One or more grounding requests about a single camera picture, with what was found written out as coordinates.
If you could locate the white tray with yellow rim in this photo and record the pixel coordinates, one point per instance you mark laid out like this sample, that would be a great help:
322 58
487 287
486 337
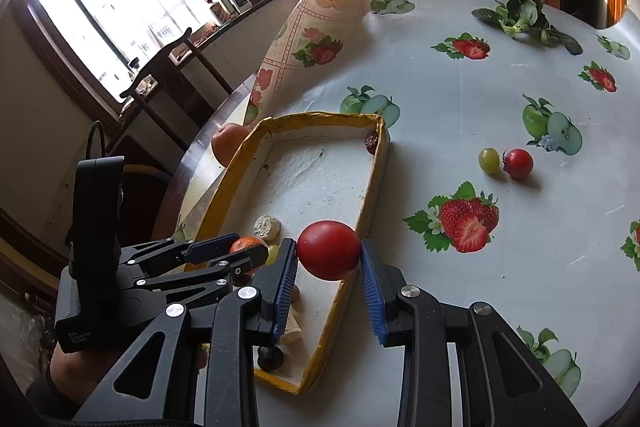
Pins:
320 187

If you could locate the dark purple plum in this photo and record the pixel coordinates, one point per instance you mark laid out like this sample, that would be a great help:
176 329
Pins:
243 280

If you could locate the orange-red apple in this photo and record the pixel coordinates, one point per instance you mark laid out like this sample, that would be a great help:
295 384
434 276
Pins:
227 144

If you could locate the dark wooden chair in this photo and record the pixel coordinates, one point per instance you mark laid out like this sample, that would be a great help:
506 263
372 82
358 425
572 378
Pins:
155 62

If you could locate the dark brown round fruit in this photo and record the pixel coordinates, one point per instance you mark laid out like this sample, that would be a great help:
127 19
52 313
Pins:
270 359

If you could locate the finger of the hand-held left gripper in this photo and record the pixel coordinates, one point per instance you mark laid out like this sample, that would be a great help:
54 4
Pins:
372 302
284 292

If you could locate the yellow-rimmed stool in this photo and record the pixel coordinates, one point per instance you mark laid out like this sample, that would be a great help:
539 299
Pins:
145 169

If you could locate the green grape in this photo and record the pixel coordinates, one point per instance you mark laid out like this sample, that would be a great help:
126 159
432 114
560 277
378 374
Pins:
273 253
489 160

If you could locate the fruit-printed tablecloth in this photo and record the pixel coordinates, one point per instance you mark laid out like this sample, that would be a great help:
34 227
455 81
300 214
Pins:
450 107

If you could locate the person's left forearm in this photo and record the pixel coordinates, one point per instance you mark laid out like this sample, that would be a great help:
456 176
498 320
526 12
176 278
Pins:
65 372

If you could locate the red tomato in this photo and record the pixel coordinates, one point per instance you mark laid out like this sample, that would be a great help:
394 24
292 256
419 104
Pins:
327 249

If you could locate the small orange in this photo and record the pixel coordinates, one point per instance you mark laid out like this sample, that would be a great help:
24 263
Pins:
246 245

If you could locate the cherry tomato with stem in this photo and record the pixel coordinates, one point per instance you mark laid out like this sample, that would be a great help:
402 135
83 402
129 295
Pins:
519 163

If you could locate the pale yellow fruit chunk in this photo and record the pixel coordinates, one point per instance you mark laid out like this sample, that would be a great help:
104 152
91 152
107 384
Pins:
292 332

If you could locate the green leafy vegetable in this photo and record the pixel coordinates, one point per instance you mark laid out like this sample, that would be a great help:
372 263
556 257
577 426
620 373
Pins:
525 9

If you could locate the brown longan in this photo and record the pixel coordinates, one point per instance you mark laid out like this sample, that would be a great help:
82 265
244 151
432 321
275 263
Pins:
296 294

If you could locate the dark red round fruit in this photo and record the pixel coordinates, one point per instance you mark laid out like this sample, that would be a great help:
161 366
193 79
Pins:
371 142

